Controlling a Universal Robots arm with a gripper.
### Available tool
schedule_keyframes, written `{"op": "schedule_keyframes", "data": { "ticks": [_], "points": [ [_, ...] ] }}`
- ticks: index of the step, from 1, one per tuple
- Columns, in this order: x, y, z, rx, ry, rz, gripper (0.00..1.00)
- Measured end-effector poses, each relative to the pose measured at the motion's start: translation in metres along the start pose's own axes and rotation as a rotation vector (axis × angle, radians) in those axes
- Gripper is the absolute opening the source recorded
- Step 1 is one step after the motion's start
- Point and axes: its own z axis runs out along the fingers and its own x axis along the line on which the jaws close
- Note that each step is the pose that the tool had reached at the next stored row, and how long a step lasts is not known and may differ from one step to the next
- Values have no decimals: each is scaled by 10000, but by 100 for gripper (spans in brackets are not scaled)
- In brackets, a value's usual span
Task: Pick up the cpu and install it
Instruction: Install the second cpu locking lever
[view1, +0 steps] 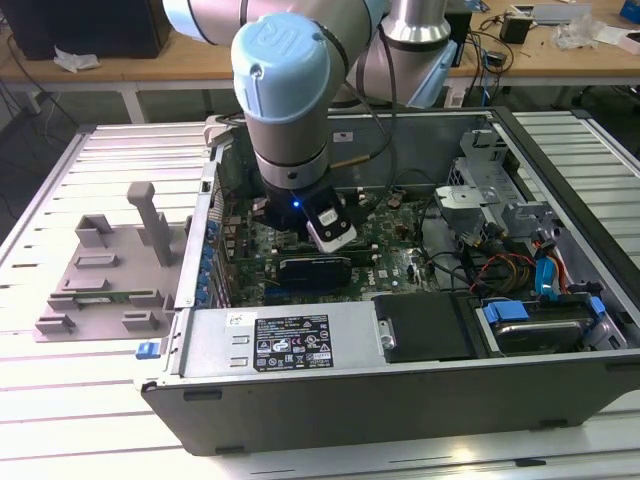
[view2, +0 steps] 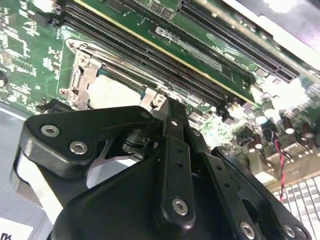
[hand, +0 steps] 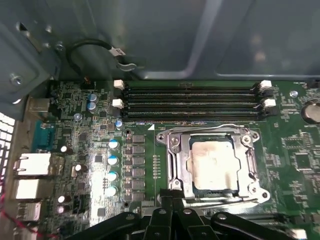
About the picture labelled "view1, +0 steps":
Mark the black upright box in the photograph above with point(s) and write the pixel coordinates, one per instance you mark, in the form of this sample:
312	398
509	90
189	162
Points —
466	35

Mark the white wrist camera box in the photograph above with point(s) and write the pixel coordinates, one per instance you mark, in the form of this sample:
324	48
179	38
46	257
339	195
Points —
335	240

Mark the small black cube box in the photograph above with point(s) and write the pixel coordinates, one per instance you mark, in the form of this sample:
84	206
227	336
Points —
515	29

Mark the black power connector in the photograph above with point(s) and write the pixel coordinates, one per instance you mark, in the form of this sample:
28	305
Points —
542	245

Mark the grey flat tray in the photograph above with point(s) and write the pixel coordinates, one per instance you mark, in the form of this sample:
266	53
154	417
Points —
560	15

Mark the crumpled white paper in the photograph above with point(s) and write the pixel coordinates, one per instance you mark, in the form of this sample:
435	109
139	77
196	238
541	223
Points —
75	61

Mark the black computer tower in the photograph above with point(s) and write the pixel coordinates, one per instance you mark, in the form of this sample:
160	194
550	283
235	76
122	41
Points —
75	25

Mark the blue slot clip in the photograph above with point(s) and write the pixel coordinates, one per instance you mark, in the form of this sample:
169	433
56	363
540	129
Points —
201	292
206	260
213	231

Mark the white flat box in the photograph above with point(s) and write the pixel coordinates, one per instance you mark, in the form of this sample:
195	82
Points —
622	40

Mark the blue box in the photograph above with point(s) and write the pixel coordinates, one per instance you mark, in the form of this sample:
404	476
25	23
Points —
631	7

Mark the hard disk in blue carrier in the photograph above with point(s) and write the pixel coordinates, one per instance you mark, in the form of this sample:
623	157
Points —
540	336

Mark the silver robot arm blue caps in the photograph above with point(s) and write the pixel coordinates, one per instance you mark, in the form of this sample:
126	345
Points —
285	125

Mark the round coin cell battery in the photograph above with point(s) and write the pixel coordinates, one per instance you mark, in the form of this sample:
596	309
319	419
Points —
395	201

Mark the open black PC case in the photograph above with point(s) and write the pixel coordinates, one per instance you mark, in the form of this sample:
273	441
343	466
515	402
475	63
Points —
350	410

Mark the small black adapter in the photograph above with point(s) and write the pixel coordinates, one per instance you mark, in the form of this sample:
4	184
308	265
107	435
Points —
496	59

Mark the silver power supply with label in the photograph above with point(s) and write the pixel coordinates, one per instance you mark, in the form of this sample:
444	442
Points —
215	340

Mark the black graphics card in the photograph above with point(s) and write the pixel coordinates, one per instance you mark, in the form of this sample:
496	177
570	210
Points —
315	272

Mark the black installed RAM stick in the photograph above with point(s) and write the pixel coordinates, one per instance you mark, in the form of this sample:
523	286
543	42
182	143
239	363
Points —
364	245
364	256

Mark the clear crumpled plastic bag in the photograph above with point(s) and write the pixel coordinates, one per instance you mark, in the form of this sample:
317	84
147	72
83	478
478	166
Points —
575	34

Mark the blue case latch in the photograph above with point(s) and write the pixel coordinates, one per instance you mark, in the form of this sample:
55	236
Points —
147	350

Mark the silver drive cage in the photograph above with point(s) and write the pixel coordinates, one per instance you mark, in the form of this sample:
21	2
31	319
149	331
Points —
465	197

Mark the grey parts rack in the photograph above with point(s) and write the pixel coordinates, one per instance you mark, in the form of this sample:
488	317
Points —
125	260

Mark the green motherboard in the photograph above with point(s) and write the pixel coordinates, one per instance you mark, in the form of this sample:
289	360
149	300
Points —
395	235

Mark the green RAM stick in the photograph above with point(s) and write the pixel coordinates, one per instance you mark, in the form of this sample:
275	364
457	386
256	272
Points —
102	299

